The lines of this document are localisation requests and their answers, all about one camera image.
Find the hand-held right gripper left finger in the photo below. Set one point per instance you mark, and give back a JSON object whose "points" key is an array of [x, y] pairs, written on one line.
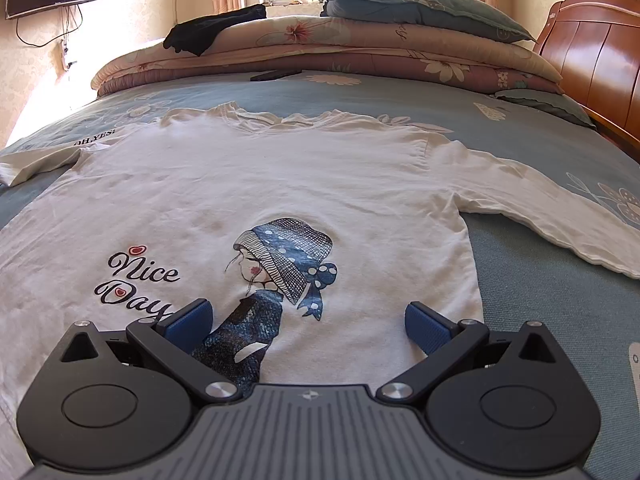
{"points": [[187, 327]]}

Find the wooden headboard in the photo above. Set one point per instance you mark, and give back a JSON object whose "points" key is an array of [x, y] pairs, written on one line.
{"points": [[595, 50]]}

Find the folded pink floral quilt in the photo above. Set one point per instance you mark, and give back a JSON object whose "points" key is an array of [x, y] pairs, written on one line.
{"points": [[350, 45]]}

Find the blue floral bed sheet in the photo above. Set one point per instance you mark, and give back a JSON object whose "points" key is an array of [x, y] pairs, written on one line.
{"points": [[525, 285]]}

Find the plump blue-grey floral pillow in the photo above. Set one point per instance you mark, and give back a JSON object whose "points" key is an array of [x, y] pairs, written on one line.
{"points": [[400, 5]]}

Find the black smartphone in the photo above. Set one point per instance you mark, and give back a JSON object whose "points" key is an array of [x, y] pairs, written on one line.
{"points": [[270, 76]]}

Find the white printed long-sleeve shirt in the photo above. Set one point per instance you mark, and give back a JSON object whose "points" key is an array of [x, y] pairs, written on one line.
{"points": [[250, 175]]}

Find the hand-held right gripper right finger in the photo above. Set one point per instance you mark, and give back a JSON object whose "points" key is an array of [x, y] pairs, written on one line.
{"points": [[425, 330]]}

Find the black garment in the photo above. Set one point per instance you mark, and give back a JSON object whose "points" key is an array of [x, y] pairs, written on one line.
{"points": [[200, 35]]}

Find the wall socket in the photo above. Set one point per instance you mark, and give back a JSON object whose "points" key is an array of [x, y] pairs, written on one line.
{"points": [[65, 55]]}

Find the flat blue-grey pillow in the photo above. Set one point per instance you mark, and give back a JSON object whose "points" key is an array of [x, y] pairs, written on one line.
{"points": [[545, 105]]}

